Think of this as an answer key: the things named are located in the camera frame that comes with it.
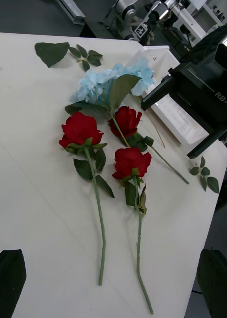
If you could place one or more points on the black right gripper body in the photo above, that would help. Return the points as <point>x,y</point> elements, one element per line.
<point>202,99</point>

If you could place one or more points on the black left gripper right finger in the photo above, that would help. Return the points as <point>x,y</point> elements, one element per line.
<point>217,285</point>

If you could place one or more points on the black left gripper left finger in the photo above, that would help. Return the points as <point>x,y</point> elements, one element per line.
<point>7,283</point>

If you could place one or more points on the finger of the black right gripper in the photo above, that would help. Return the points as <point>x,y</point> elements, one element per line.
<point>207,145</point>
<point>156,95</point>

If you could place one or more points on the pale blue flower thin stem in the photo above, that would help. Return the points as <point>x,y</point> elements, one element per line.
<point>144,72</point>

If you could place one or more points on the red rose short stem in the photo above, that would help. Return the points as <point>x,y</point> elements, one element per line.
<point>129,119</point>

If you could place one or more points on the pale blue flower large leaves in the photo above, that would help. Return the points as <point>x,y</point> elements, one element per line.
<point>93,84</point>

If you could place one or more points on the red rose kinked stem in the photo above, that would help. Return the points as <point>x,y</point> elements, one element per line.
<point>130,161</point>

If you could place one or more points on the shallow white box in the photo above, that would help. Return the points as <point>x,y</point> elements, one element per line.
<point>182,121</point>

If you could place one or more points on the green leaf sprig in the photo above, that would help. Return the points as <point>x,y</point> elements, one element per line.
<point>94,60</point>
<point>213,184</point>

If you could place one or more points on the black chair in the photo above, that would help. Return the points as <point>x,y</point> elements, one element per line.
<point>205,44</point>

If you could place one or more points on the white shelf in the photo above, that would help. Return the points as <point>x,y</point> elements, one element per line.
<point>190,22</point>

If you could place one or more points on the red rose three leaves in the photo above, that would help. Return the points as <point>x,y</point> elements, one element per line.
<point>79,129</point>

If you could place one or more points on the silver grey robot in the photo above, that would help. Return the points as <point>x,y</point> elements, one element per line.
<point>125,10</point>

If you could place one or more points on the large single green leaf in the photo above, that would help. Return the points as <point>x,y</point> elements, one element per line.
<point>51,52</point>

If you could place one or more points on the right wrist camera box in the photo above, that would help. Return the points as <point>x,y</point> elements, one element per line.
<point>225,57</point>

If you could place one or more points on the white aluminium rail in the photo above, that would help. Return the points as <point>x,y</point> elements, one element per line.
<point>71,12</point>

